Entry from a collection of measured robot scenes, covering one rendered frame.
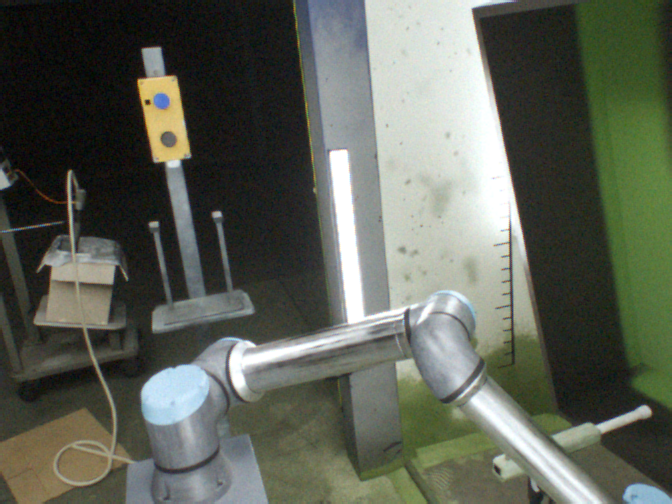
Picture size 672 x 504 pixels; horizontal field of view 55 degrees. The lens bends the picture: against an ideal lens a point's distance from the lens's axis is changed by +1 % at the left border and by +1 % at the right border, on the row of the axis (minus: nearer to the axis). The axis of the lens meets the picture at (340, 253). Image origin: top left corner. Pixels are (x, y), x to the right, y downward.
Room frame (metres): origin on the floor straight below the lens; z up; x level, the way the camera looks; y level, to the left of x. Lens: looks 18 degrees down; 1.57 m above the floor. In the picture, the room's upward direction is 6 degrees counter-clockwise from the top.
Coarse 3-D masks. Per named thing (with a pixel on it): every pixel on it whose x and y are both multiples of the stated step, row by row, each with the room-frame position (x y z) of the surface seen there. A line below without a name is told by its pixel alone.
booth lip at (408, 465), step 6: (408, 462) 2.09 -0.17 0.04; (408, 468) 2.06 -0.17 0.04; (414, 468) 2.05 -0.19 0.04; (414, 474) 2.01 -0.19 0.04; (414, 480) 2.00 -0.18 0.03; (420, 480) 1.97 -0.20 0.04; (420, 486) 1.95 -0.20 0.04; (426, 486) 1.94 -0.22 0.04; (426, 492) 1.91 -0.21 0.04; (426, 498) 1.89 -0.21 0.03; (432, 498) 1.87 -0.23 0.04
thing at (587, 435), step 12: (648, 408) 1.50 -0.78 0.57; (612, 420) 1.46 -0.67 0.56; (624, 420) 1.46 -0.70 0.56; (636, 420) 1.48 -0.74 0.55; (564, 432) 1.42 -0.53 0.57; (576, 432) 1.42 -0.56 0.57; (588, 432) 1.41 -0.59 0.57; (600, 432) 1.42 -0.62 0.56; (564, 444) 1.38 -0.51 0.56; (576, 444) 1.39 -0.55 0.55; (588, 444) 1.41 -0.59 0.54; (504, 456) 1.35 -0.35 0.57; (504, 468) 1.32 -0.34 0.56; (516, 468) 1.33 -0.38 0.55; (504, 480) 1.32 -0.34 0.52; (528, 480) 1.39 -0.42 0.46; (528, 492) 1.39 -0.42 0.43; (540, 492) 1.37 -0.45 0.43
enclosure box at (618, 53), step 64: (512, 0) 1.46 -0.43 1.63; (576, 0) 1.27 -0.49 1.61; (640, 0) 1.58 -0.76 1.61; (512, 64) 1.64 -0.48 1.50; (576, 64) 1.70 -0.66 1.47; (640, 64) 1.61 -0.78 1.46; (512, 128) 1.64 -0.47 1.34; (576, 128) 1.71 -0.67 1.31; (640, 128) 1.64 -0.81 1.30; (512, 192) 1.61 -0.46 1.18; (576, 192) 1.71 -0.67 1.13; (640, 192) 1.68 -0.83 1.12; (576, 256) 1.71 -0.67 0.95; (640, 256) 1.72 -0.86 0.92; (576, 320) 1.71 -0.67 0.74; (640, 320) 1.77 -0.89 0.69; (576, 384) 1.71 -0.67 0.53; (640, 384) 1.70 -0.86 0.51; (640, 448) 1.46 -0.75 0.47
